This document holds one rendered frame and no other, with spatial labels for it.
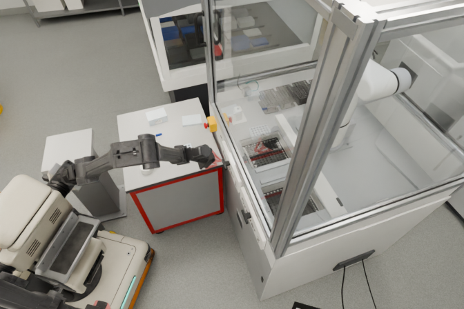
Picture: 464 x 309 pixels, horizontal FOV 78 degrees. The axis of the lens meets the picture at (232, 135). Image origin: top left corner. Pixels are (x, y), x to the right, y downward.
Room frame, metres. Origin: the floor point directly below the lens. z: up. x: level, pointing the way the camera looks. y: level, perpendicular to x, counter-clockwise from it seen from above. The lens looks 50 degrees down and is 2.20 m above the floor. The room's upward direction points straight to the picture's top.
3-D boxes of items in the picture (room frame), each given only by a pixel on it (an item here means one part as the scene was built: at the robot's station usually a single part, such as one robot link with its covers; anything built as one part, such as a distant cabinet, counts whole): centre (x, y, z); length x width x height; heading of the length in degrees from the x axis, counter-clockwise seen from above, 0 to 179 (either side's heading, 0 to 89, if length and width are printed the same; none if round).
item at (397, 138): (0.55, -0.63, 1.52); 0.87 x 0.01 x 0.86; 109
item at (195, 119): (1.33, 0.27, 0.77); 0.13 x 0.09 x 0.02; 101
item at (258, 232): (0.59, -0.10, 0.87); 0.29 x 0.02 x 0.11; 19
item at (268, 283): (1.00, -0.47, 0.40); 1.03 x 0.95 x 0.80; 19
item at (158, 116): (1.35, 0.51, 0.79); 0.13 x 0.09 x 0.05; 114
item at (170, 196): (1.18, 0.42, 0.38); 0.62 x 0.58 x 0.76; 19
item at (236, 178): (0.89, 0.00, 0.87); 0.29 x 0.02 x 0.11; 19
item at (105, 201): (1.09, 1.03, 0.38); 0.30 x 0.30 x 0.76; 16
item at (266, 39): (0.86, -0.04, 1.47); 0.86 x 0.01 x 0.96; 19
